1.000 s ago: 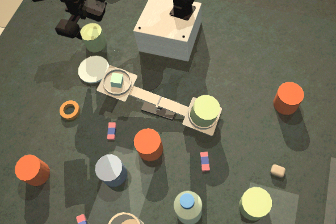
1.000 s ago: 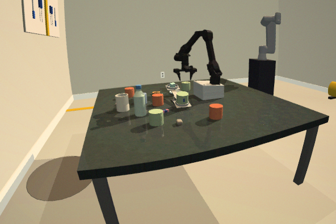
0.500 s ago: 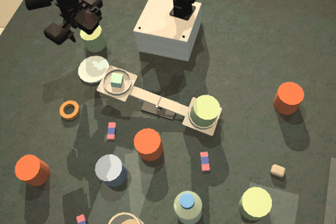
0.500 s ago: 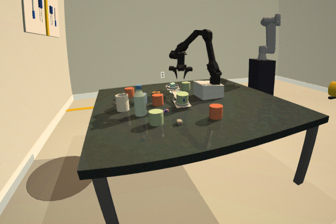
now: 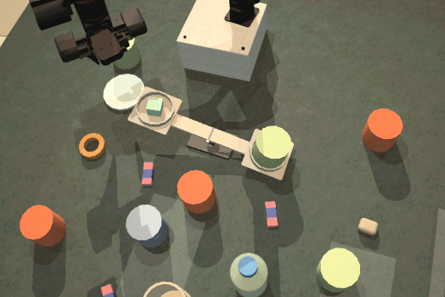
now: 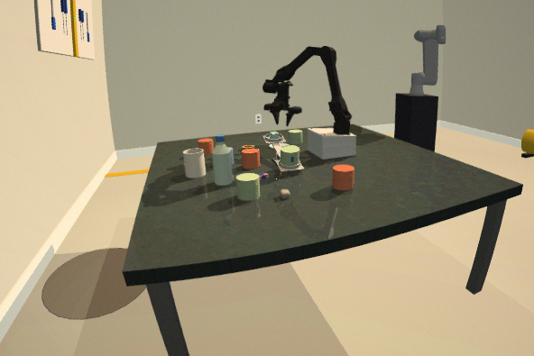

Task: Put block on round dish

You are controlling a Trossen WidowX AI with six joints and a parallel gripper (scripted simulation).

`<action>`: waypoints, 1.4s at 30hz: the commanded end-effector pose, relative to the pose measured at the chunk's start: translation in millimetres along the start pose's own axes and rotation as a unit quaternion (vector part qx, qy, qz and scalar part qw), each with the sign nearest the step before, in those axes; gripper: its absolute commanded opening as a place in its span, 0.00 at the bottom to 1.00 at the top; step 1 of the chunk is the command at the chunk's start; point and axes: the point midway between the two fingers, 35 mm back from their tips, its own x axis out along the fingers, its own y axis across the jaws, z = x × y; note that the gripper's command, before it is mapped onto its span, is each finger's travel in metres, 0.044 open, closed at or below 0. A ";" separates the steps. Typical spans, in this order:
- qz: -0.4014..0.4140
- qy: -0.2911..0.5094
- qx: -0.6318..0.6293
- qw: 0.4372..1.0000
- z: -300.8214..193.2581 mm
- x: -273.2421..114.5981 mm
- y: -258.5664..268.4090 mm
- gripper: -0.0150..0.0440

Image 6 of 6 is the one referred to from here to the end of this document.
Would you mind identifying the cream balance beam with square pans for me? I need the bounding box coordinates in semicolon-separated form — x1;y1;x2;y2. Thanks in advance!
263;133;304;172

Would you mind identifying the orange cylinder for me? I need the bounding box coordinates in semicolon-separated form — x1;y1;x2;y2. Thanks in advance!
198;139;214;155
332;165;354;190
242;149;260;169

